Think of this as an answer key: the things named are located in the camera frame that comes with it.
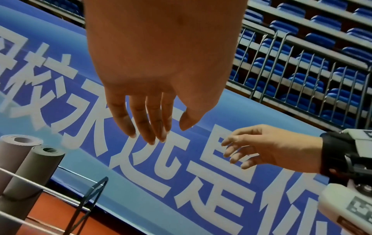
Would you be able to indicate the person's right hand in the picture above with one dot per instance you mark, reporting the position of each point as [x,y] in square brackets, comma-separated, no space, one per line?
[279,149]

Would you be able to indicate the person's left hand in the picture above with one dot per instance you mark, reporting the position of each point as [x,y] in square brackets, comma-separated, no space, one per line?
[162,45]

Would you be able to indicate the green yoga mat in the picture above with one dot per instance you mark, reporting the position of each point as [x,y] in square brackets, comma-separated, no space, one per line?
[35,172]

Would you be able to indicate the lilac yoga mat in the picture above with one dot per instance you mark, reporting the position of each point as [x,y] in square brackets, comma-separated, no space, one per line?
[11,151]

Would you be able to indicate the blue banner with white print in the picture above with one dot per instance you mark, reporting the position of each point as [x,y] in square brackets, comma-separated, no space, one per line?
[247,114]

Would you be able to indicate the black wristband with marker tags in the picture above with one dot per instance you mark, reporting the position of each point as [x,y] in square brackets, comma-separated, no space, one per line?
[334,153]

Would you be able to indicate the black metal railing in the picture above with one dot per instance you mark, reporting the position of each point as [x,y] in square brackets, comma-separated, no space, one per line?
[290,68]

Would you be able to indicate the rows of blue stadium seats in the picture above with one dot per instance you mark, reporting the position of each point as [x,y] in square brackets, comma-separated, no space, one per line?
[319,41]

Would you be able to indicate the black metal mat rack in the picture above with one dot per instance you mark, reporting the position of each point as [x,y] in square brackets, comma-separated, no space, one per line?
[93,195]

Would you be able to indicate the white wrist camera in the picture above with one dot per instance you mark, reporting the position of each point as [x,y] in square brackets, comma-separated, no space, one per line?
[340,206]

